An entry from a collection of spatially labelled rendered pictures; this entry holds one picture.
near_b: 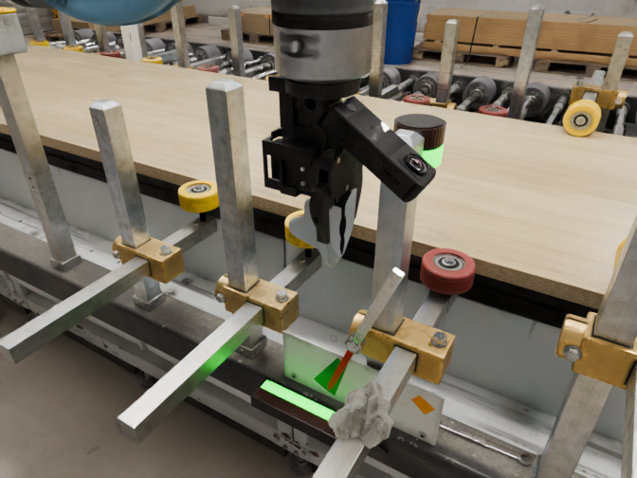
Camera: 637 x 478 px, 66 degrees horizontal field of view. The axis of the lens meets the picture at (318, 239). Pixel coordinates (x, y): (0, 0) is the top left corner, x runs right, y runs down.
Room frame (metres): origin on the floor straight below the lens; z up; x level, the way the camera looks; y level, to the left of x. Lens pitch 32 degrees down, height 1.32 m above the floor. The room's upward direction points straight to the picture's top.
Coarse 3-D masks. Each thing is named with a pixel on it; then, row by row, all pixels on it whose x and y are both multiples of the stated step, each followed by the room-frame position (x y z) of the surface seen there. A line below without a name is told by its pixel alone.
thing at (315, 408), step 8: (264, 384) 0.55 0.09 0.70; (272, 384) 0.55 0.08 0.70; (272, 392) 0.54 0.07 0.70; (280, 392) 0.54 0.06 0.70; (288, 392) 0.54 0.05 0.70; (288, 400) 0.52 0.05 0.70; (296, 400) 0.52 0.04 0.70; (304, 400) 0.52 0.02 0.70; (304, 408) 0.50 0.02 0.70; (312, 408) 0.50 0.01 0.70; (320, 408) 0.50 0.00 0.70; (320, 416) 0.49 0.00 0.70; (328, 416) 0.49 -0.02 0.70
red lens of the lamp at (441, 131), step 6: (444, 120) 0.55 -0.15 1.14; (396, 126) 0.54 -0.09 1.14; (402, 126) 0.53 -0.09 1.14; (444, 126) 0.53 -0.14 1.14; (420, 132) 0.52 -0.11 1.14; (426, 132) 0.52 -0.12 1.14; (432, 132) 0.52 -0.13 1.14; (438, 132) 0.53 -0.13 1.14; (444, 132) 0.54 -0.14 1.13; (426, 138) 0.52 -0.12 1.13; (432, 138) 0.52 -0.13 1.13; (438, 138) 0.53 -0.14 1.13; (444, 138) 0.54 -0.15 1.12; (426, 144) 0.52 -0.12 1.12; (432, 144) 0.52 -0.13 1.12; (438, 144) 0.53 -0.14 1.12
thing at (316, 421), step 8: (256, 392) 0.54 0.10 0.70; (264, 392) 0.54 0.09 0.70; (264, 400) 0.52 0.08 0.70; (272, 400) 0.52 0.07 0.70; (280, 400) 0.52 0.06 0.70; (280, 408) 0.50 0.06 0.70; (288, 408) 0.50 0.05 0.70; (296, 408) 0.50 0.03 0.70; (296, 416) 0.49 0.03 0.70; (304, 416) 0.49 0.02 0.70; (312, 416) 0.49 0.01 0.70; (312, 424) 0.47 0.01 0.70; (320, 424) 0.47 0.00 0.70; (328, 424) 0.47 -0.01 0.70; (328, 432) 0.46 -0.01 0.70
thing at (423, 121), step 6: (408, 114) 0.57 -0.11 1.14; (414, 114) 0.57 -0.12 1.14; (420, 114) 0.57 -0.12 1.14; (426, 114) 0.57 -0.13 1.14; (396, 120) 0.55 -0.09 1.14; (402, 120) 0.55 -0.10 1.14; (408, 120) 0.55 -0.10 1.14; (414, 120) 0.55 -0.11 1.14; (420, 120) 0.55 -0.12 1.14; (426, 120) 0.55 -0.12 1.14; (432, 120) 0.55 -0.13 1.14; (438, 120) 0.55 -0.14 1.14; (408, 126) 0.53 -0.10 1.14; (414, 126) 0.53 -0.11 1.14; (420, 126) 0.53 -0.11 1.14; (426, 126) 0.53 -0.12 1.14; (432, 126) 0.53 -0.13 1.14; (438, 126) 0.53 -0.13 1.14; (426, 150) 0.52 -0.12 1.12
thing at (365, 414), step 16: (368, 384) 0.40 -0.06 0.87; (352, 400) 0.38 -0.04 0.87; (368, 400) 0.37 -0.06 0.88; (384, 400) 0.38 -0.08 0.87; (336, 416) 0.36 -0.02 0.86; (352, 416) 0.35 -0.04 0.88; (368, 416) 0.36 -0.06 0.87; (384, 416) 0.36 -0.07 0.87; (336, 432) 0.34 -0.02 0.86; (352, 432) 0.34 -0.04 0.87; (368, 432) 0.34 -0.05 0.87; (384, 432) 0.34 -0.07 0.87
